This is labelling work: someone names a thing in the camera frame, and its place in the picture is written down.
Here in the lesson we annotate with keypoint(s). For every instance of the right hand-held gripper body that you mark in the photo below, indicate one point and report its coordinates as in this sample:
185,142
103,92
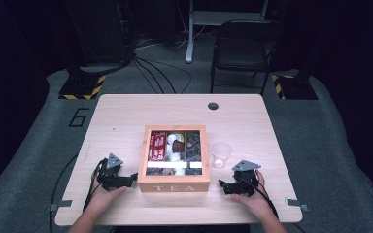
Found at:
247,181

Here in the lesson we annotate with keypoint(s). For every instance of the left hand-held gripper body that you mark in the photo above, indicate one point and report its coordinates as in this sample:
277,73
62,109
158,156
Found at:
110,176

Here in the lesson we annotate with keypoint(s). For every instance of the wooden tea box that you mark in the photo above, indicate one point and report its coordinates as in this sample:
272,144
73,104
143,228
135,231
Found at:
149,187

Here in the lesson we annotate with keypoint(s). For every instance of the clear plastic cup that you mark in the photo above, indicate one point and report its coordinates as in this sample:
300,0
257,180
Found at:
221,152

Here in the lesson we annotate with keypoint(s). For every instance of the person's right hand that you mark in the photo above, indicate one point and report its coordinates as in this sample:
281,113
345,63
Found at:
260,202

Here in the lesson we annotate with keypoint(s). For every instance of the person's left hand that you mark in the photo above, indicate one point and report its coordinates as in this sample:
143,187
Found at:
102,200

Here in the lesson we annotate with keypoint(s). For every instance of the stack of red tea packets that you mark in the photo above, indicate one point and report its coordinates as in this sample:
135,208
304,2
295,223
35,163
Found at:
157,145

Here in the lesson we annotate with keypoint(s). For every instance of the white creamer cup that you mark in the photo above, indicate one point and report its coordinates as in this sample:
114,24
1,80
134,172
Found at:
175,157
173,138
179,171

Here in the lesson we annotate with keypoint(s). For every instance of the grey table clamp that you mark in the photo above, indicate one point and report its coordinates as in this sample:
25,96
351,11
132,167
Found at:
61,204
296,204

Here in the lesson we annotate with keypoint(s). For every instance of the brown capsule cup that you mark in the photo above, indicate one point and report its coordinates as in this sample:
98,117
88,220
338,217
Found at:
178,146

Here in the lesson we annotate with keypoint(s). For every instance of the black stand base striped edge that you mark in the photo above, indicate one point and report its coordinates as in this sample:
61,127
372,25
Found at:
296,89
79,87

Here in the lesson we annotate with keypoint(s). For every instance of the black folding chair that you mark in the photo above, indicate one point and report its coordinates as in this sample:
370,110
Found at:
244,48

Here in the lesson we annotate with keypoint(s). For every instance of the black equipment cabinet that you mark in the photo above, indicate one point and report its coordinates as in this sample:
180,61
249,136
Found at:
100,32

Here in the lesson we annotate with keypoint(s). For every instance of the white desk frame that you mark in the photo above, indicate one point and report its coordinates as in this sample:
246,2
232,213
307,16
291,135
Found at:
189,39

